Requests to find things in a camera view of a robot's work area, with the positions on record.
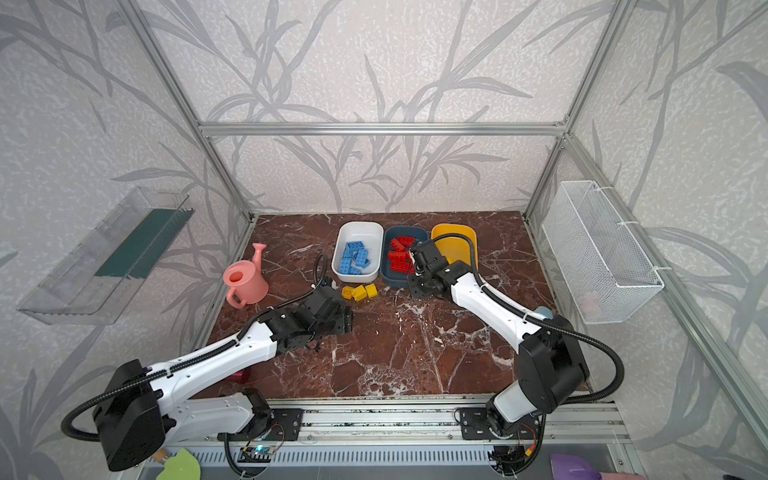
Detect red lego brick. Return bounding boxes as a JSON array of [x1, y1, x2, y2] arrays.
[[388, 251, 410, 262], [397, 236, 415, 248], [390, 238, 406, 252], [390, 261, 414, 275]]

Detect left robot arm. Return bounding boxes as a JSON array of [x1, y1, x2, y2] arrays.
[[60, 285, 354, 472]]

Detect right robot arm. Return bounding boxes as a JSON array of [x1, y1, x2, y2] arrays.
[[408, 234, 626, 436]]

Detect yellow rectangular container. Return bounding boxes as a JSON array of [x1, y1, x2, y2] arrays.
[[431, 223, 479, 266]]

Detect teal rectangular container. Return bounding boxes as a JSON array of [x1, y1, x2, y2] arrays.
[[380, 225, 429, 289]]

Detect white rectangular container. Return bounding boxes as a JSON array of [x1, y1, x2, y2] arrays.
[[331, 221, 384, 284]]

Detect pink watering can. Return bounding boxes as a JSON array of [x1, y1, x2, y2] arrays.
[[222, 243, 269, 309]]

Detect red metallic can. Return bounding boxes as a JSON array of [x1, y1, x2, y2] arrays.
[[229, 369, 251, 384]]

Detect light blue toy shovel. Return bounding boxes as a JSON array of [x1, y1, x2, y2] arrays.
[[535, 306, 554, 319]]

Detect purple object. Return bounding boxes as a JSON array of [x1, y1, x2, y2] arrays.
[[550, 453, 602, 480]]

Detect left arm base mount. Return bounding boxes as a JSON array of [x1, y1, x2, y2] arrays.
[[235, 408, 304, 442]]

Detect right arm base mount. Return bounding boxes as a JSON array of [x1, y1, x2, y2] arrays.
[[454, 407, 543, 443]]

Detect white wire mesh basket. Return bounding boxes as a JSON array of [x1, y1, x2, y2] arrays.
[[542, 180, 664, 325]]

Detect green trowel wooden handle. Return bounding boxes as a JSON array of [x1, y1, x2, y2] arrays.
[[152, 448, 201, 480]]

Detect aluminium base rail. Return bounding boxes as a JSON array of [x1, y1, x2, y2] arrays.
[[125, 395, 631, 466]]

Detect clear plastic wall shelf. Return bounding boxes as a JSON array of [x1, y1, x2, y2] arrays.
[[17, 187, 194, 325]]

